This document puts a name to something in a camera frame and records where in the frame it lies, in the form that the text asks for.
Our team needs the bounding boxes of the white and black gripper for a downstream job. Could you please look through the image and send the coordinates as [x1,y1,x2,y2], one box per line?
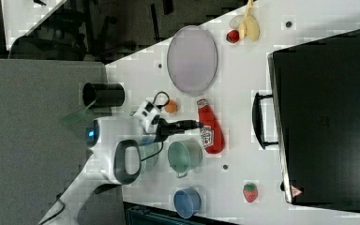
[155,118,203,143]

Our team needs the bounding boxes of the red plush ketchup bottle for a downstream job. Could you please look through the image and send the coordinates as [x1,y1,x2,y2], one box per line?
[197,98,225,154]

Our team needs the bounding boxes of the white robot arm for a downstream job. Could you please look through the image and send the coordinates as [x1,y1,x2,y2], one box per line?
[38,116,203,225]

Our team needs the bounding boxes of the orange toy fruit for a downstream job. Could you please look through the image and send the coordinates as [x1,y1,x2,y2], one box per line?
[165,100,177,113]

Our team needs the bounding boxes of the lilac round plate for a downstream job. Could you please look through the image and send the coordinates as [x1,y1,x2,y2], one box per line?
[167,25,218,96]

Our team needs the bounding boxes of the blue bowl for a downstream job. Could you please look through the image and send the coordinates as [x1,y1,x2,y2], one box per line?
[173,187,202,218]

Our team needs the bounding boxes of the black cylinder cup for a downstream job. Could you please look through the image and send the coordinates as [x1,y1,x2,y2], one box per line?
[82,82,125,108]

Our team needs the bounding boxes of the plush strawberry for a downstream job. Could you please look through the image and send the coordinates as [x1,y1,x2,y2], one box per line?
[243,183,259,203]

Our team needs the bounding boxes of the small red toy fruit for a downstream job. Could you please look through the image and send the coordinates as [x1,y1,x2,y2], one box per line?
[226,30,240,43]

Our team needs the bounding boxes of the white toy egg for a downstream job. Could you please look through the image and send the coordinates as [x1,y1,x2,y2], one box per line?
[229,15,244,29]

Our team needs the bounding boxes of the yellow plush banana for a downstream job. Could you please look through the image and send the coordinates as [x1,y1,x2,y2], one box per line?
[238,0,260,42]

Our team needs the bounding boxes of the black toaster oven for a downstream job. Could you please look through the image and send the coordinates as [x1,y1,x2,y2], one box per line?
[267,29,360,213]

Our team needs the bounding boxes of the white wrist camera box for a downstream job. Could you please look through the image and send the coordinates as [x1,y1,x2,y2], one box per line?
[132,100,160,133]

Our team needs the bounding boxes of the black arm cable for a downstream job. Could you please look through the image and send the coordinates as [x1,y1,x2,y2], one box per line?
[38,90,172,225]

